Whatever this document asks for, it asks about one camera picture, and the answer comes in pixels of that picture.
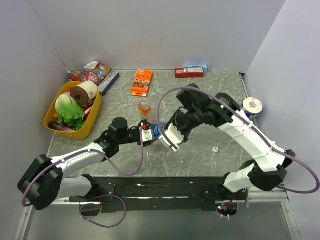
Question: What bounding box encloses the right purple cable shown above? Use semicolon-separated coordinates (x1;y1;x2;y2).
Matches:
156;86;320;219

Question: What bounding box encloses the purple white box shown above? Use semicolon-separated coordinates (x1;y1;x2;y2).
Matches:
98;70;120;96

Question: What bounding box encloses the white bottle cap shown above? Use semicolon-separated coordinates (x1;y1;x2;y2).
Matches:
212;146;219;153

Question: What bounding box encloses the green toy lettuce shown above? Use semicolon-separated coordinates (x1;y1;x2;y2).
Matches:
55;93;85;131

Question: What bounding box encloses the blue Pocari bottle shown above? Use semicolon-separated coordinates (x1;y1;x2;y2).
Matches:
150;124;162;139

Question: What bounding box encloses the orange snack box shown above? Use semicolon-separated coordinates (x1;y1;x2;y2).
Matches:
131;69;153;97

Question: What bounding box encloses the blue flat box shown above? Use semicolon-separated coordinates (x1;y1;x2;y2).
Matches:
183;64;210;73

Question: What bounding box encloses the orange drink bottle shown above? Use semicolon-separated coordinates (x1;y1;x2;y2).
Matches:
138;98;153;124

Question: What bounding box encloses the colourful snack bag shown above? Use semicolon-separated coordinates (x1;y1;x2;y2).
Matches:
70;61;113;86

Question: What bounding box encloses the green glass bottle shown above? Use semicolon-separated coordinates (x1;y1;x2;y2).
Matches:
239;159;256;172

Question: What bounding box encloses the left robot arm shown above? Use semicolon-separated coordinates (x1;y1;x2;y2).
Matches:
17;117;150;210

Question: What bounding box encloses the purple toy eggplant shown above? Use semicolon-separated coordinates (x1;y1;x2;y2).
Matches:
48;121;75;133

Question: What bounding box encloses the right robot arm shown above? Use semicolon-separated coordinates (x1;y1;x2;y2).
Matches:
173;83;292;200

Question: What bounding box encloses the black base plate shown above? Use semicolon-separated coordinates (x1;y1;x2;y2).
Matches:
69;176;246;213

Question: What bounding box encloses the brown paper roll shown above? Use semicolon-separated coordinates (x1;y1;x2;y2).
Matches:
70;81;99;109

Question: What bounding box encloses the red flat box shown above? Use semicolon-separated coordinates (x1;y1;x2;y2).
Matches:
174;67;205;78

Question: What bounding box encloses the aluminium rail frame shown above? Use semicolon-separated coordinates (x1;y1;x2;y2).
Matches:
14;188;300;240

